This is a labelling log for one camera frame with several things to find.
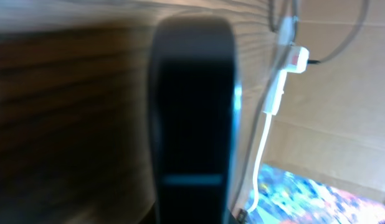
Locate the blue Galaxy smartphone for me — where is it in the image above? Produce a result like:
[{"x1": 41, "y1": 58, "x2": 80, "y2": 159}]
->
[{"x1": 147, "y1": 16, "x2": 242, "y2": 224}]

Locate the white charger plug adapter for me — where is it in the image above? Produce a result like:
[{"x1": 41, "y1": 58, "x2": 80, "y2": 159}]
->
[{"x1": 285, "y1": 45, "x2": 310, "y2": 73}]

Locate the white power strip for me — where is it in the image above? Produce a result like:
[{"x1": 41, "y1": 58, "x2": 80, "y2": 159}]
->
[{"x1": 262, "y1": 16, "x2": 298, "y2": 118}]

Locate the white power strip cord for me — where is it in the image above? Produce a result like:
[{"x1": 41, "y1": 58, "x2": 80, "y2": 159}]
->
[{"x1": 247, "y1": 113, "x2": 273, "y2": 214}]

